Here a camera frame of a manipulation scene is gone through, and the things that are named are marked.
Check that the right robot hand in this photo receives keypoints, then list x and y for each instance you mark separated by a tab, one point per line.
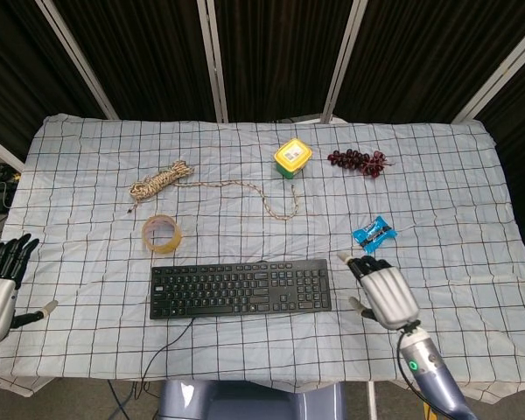
387	291

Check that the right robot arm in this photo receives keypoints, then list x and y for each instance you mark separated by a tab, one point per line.
433	372

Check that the black computer keyboard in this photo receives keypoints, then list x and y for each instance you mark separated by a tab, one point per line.
227	289

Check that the blue snack packet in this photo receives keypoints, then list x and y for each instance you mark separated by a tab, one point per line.
374	235

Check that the dark red grape bunch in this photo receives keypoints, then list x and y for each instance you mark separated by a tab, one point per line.
354	159

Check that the light blue checked tablecloth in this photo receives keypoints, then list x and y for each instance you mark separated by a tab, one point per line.
262	210

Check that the green tub with yellow lid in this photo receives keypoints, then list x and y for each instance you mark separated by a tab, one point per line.
291	162

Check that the grey robot torso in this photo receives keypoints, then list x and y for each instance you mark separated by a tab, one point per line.
249	400

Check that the yellow packing tape roll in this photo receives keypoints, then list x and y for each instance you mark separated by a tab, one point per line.
173	245

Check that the black folding screen with frame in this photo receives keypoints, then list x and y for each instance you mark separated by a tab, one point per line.
262	52

